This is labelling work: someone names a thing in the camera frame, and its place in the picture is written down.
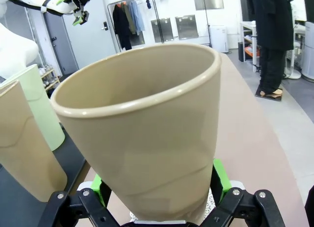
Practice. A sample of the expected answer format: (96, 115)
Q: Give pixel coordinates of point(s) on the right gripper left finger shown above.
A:
(94, 207)

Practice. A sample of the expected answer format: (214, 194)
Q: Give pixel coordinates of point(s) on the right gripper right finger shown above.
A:
(235, 202)

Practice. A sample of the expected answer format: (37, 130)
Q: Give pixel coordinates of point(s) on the white lace coaster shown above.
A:
(209, 202)

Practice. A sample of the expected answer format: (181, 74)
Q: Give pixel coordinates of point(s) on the tan plastic cup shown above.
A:
(24, 150)
(147, 138)

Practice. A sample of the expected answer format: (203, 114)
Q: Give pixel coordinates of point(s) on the pale green plastic cup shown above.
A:
(41, 101)

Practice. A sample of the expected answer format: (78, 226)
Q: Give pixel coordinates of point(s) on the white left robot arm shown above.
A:
(14, 47)

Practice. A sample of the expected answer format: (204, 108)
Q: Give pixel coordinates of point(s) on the grey door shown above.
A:
(61, 47)

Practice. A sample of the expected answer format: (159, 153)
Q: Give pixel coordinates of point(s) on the hanging black jacket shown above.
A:
(121, 25)

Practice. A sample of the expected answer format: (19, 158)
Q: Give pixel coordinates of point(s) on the hanging olive shirt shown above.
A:
(130, 18)

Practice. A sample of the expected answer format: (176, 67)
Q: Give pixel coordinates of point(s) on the wooden shoe rack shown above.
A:
(49, 77)

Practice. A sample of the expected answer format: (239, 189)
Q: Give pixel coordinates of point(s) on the black plastic tray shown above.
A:
(14, 212)

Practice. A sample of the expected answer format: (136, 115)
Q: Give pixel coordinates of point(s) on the white box air purifier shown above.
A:
(219, 39)

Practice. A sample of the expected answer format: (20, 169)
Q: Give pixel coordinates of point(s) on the black speaker box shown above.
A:
(241, 52)

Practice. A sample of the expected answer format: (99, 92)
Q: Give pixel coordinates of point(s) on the tall white cylinder purifier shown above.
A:
(308, 55)

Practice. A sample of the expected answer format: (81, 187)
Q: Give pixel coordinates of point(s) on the white shelf unit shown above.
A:
(246, 25)

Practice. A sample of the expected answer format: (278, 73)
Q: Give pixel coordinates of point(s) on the black robed mannequin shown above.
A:
(269, 28)

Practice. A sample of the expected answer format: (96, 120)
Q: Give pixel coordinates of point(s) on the small silver wall panel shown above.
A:
(162, 30)
(186, 27)

